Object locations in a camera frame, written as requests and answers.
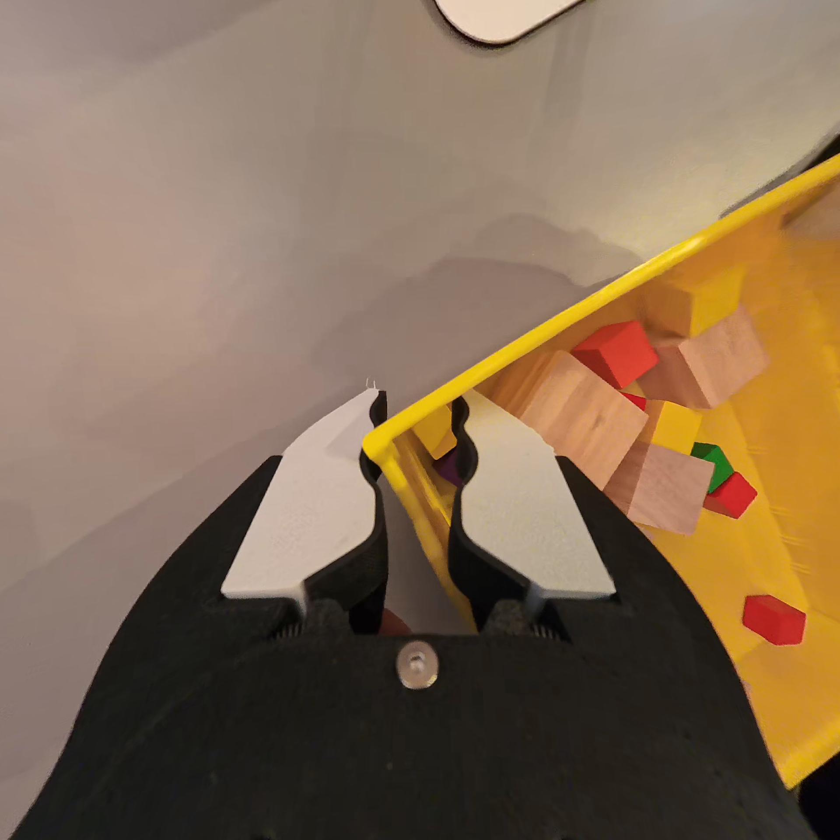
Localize yellow plastic box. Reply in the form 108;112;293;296
361;154;840;788

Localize white instruction sheet board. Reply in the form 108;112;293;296
433;0;585;47

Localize pile of coloured wooden cubes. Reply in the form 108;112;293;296
412;190;840;647

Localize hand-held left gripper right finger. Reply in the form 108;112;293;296
448;390;619;634

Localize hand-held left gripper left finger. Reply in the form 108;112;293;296
221;388;389;634

